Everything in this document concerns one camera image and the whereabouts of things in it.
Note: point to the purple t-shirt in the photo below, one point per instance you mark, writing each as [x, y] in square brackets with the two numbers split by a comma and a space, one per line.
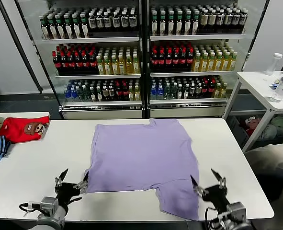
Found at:
[141, 153]

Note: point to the dark blue chair seat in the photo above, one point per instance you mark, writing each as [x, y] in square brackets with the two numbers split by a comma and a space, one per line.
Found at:
[268, 178]

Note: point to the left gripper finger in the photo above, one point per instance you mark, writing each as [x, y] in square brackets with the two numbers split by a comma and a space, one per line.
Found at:
[82, 185]
[58, 181]

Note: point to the drinks display cabinet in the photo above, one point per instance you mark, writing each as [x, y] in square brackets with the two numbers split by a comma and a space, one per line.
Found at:
[91, 39]
[196, 37]

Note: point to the white side table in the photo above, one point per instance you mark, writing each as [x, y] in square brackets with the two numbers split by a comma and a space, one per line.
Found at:
[256, 81]

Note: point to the red shirt with bear print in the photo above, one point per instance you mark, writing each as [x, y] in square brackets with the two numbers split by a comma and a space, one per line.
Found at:
[14, 131]

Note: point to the clear green-tinted water bottle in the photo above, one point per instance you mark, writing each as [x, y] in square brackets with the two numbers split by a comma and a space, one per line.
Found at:
[173, 92]
[167, 92]
[87, 94]
[81, 95]

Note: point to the grey plastic crate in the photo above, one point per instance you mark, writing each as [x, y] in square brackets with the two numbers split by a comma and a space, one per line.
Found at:
[237, 131]

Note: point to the beige label dark bottle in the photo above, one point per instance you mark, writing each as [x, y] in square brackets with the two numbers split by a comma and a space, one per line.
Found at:
[212, 22]
[204, 22]

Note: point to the pale green cloth pile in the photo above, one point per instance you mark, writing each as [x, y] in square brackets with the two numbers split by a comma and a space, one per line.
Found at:
[282, 124]

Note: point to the green-capped dark tea bottle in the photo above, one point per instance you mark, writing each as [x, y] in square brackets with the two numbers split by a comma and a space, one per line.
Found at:
[186, 92]
[52, 29]
[171, 24]
[187, 24]
[155, 25]
[163, 25]
[44, 30]
[60, 28]
[99, 94]
[93, 95]
[68, 28]
[195, 24]
[76, 27]
[179, 24]
[84, 27]
[180, 92]

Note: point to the tall clear white-capped bottle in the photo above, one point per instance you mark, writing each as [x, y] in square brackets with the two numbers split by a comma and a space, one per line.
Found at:
[273, 65]

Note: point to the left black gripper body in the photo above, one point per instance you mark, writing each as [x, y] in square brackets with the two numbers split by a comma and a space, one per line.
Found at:
[65, 192]

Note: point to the red cloth in crate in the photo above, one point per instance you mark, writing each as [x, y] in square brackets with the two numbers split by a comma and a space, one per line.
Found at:
[252, 125]

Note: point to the blue water bottle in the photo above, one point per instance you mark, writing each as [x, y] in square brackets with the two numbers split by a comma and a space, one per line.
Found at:
[153, 93]
[160, 93]
[67, 95]
[74, 95]

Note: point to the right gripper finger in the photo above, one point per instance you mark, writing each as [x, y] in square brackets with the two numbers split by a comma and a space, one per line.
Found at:
[222, 183]
[200, 190]

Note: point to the yellow green-capped tea bottle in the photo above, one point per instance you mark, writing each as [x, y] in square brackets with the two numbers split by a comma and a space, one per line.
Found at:
[137, 94]
[107, 66]
[100, 67]
[218, 91]
[225, 62]
[129, 66]
[136, 65]
[114, 66]
[211, 63]
[122, 66]
[196, 63]
[204, 63]
[218, 63]
[224, 91]
[233, 62]
[131, 94]

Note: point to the small blue item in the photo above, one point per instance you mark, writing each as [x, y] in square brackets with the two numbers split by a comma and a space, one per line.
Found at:
[274, 85]

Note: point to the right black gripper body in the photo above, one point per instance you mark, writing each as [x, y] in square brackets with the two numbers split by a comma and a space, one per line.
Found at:
[215, 195]

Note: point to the white-capped dark label bottle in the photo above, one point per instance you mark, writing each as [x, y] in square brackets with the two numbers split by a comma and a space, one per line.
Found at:
[107, 23]
[244, 21]
[111, 94]
[132, 22]
[99, 23]
[92, 24]
[236, 22]
[198, 91]
[124, 22]
[228, 22]
[192, 91]
[105, 94]
[220, 22]
[116, 23]

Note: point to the red-capped cola bottle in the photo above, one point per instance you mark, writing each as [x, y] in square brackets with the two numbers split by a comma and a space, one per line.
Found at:
[85, 64]
[205, 90]
[168, 61]
[92, 64]
[125, 93]
[78, 64]
[183, 61]
[190, 61]
[57, 64]
[64, 64]
[161, 61]
[118, 93]
[211, 90]
[154, 61]
[71, 64]
[175, 61]

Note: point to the clear plastic water bottle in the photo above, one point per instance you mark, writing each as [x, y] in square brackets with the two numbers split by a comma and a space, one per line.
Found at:
[280, 91]

